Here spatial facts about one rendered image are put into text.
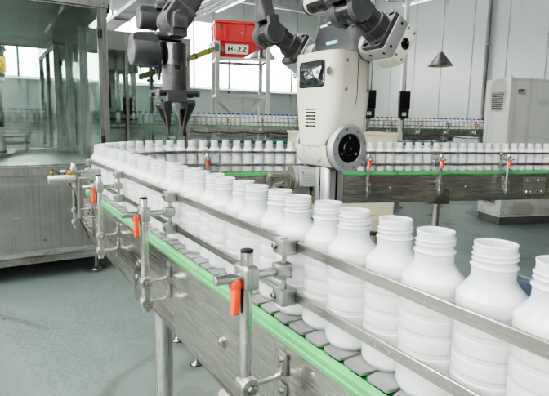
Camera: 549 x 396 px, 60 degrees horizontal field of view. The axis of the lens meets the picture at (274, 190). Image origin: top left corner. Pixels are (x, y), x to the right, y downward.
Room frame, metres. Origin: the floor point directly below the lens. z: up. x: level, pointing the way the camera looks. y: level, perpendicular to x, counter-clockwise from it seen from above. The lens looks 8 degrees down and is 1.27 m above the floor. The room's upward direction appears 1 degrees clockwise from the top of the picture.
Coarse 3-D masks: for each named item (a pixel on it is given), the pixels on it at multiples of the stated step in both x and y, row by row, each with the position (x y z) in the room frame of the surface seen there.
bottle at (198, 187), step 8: (192, 176) 0.95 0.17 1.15; (200, 176) 0.94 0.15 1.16; (192, 184) 0.94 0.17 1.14; (200, 184) 0.94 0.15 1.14; (192, 192) 0.94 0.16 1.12; (200, 192) 0.93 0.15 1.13; (192, 208) 0.93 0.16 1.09; (192, 216) 0.93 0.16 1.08; (192, 224) 0.93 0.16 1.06; (192, 232) 0.93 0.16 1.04; (192, 248) 0.93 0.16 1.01
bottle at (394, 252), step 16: (384, 224) 0.49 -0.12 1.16; (400, 224) 0.49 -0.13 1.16; (384, 240) 0.49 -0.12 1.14; (400, 240) 0.48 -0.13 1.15; (368, 256) 0.50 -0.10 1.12; (384, 256) 0.49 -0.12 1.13; (400, 256) 0.48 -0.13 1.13; (384, 272) 0.48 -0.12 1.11; (400, 272) 0.47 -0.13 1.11; (368, 288) 0.49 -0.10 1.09; (368, 304) 0.49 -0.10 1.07; (384, 304) 0.48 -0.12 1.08; (368, 320) 0.49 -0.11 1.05; (384, 320) 0.48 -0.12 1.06; (384, 336) 0.48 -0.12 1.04; (368, 352) 0.49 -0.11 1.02; (384, 368) 0.48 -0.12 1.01
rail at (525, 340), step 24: (216, 216) 0.80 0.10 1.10; (192, 240) 0.90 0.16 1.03; (336, 264) 0.52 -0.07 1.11; (384, 288) 0.46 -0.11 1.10; (408, 288) 0.43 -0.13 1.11; (456, 312) 0.39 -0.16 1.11; (360, 336) 0.49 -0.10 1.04; (504, 336) 0.35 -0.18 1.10; (528, 336) 0.33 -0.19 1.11; (408, 360) 0.43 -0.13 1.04; (456, 384) 0.38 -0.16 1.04
